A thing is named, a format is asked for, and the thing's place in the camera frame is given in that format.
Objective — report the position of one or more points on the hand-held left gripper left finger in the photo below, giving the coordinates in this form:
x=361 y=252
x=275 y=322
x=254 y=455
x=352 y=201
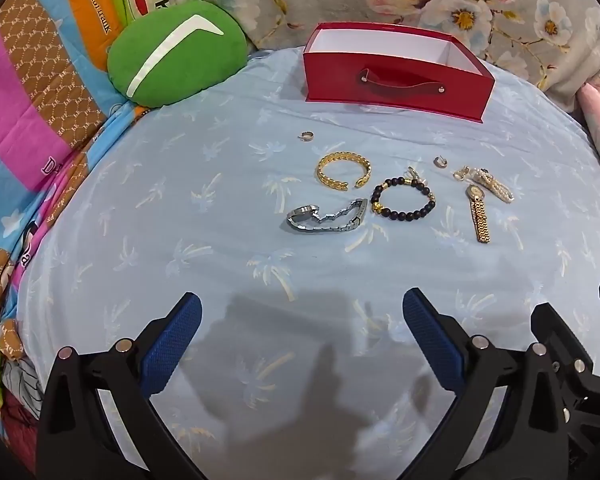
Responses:
x=172 y=342

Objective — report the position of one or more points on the small hoop earring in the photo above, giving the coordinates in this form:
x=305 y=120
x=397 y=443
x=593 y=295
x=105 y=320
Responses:
x=439 y=162
x=306 y=136

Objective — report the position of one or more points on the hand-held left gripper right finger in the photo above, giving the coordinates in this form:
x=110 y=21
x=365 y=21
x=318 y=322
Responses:
x=432 y=340

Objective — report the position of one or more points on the silver wristwatch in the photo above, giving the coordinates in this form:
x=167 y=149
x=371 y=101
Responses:
x=300 y=215

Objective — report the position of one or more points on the light blue palm print sheet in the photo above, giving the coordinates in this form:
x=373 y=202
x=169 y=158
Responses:
x=180 y=200

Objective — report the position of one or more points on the gold clasp earring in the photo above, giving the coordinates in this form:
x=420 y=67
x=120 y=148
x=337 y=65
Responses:
x=414 y=172

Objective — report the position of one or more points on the colourful cartoon blanket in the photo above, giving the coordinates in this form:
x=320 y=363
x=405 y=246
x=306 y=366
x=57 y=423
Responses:
x=40 y=110

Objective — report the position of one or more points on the gold wristwatch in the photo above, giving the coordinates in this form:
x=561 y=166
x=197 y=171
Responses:
x=480 y=220

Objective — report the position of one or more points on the green round pillow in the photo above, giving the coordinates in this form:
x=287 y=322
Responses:
x=190 y=55

